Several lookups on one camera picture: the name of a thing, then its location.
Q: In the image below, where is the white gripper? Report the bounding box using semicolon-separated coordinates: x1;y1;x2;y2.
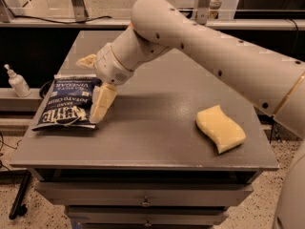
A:
75;43;133;123

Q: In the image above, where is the blue potato chip bag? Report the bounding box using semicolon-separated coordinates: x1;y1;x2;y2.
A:
33;74;101;131

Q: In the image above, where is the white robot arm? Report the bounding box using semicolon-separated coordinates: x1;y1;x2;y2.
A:
76;0;305;138

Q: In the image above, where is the white pump bottle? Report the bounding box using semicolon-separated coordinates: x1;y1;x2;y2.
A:
4;64;31;97

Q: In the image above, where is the grey drawer cabinet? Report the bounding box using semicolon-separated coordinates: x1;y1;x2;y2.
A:
10;30;279;229

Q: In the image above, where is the black stand leg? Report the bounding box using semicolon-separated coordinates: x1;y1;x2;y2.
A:
9;170;31;220

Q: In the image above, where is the yellow wavy sponge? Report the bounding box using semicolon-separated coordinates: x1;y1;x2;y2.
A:
195;105;246;154

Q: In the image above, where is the metal frame post left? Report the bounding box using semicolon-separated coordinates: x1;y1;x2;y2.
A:
71;0;89;23

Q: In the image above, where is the metal frame post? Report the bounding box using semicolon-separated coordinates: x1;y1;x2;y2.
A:
194;0;211;25
71;0;89;23

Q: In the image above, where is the black cable on ledge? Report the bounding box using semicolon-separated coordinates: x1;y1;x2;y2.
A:
0;0;112;25

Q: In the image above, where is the metal frame post right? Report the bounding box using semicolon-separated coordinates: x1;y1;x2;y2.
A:
194;0;211;25

